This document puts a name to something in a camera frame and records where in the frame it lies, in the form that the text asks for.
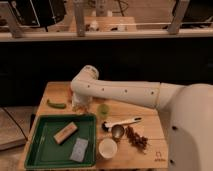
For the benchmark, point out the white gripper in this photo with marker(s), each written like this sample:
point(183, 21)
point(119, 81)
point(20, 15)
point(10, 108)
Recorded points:
point(79, 100)

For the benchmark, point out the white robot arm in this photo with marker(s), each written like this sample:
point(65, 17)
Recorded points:
point(191, 108)

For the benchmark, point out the green plastic tray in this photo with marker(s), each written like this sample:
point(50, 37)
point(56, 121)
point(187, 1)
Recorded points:
point(45, 153)

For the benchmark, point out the small green cup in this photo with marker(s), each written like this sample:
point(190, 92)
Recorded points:
point(103, 110)

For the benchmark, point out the green chili pepper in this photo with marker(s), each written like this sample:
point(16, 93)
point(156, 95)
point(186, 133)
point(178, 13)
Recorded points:
point(56, 105)

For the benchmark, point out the wooden block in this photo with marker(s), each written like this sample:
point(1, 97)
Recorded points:
point(64, 133)

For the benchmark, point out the grey sponge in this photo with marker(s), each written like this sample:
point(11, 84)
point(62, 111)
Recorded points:
point(79, 150)

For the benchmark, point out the metal measuring cup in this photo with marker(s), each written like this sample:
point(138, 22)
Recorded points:
point(117, 131)

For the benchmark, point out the white cup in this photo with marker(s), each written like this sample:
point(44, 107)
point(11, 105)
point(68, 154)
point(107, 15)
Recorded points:
point(107, 148)

